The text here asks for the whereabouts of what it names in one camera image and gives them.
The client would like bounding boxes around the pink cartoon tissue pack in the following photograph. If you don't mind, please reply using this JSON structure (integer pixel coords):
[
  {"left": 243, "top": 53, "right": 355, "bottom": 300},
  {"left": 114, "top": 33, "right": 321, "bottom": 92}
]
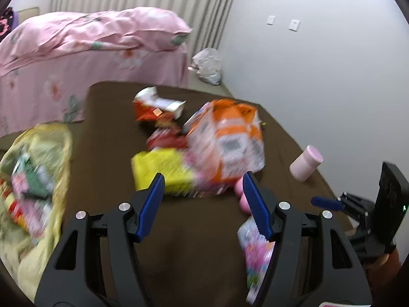
[{"left": 237, "top": 216, "right": 275, "bottom": 305}]

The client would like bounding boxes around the yellow printed wrapper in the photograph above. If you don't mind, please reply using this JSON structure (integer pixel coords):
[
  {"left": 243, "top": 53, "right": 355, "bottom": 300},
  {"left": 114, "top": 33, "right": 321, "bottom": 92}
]
[{"left": 131, "top": 148, "right": 196, "bottom": 195}]

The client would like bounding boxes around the red snack wrapper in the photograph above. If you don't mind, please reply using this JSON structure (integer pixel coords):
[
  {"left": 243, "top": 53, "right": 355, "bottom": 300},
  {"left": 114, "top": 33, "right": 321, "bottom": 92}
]
[{"left": 146, "top": 122, "right": 189, "bottom": 150}]

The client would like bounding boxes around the orange white plastic bag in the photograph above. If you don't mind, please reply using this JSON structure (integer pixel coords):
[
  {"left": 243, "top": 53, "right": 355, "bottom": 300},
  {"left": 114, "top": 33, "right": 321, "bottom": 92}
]
[{"left": 183, "top": 98, "right": 266, "bottom": 191}]

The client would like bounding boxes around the red white cup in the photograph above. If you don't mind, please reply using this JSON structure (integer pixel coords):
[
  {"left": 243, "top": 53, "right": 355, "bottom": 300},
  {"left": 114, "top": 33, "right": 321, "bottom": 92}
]
[{"left": 132, "top": 87, "right": 186, "bottom": 122}]

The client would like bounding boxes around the yellow plastic trash bag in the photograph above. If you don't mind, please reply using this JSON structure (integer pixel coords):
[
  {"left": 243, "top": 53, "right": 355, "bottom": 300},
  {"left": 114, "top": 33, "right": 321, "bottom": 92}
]
[{"left": 1, "top": 123, "right": 72, "bottom": 301}]

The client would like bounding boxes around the pink caterpillar toy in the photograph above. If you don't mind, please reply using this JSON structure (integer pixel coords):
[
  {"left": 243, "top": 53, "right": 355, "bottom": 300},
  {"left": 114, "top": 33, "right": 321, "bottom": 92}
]
[{"left": 234, "top": 178, "right": 252, "bottom": 214}]

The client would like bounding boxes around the pink cylindrical cup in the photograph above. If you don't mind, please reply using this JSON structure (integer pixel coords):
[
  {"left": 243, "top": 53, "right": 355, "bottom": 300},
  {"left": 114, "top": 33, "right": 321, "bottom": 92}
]
[{"left": 289, "top": 145, "right": 324, "bottom": 182}]

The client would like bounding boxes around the white plastic bag on floor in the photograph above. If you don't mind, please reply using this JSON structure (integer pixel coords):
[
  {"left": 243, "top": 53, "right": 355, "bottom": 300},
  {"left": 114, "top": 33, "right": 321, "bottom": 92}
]
[{"left": 190, "top": 48, "right": 222, "bottom": 86}]

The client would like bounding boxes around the pink floral bed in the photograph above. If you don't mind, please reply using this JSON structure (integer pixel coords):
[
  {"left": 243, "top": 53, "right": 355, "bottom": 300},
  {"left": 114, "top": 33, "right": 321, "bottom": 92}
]
[{"left": 0, "top": 5, "right": 194, "bottom": 138}]

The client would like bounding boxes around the pink floral duvet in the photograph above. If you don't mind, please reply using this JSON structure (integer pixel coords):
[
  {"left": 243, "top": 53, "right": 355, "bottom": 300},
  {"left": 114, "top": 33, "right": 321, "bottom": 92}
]
[{"left": 1, "top": 7, "right": 193, "bottom": 75}]

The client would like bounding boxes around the black kitty pillow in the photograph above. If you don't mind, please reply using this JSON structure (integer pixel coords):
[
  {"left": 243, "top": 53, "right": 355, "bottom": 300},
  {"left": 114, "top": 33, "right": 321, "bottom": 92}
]
[{"left": 0, "top": 7, "right": 15, "bottom": 42}]

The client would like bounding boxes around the white wall socket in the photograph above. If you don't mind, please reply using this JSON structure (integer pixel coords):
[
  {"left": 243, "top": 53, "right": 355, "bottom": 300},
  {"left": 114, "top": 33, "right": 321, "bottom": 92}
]
[{"left": 288, "top": 19, "right": 301, "bottom": 32}]

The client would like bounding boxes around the white wall switch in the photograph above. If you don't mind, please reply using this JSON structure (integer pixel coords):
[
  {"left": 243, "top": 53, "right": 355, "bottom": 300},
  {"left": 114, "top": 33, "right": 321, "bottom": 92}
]
[{"left": 266, "top": 15, "right": 276, "bottom": 26}]

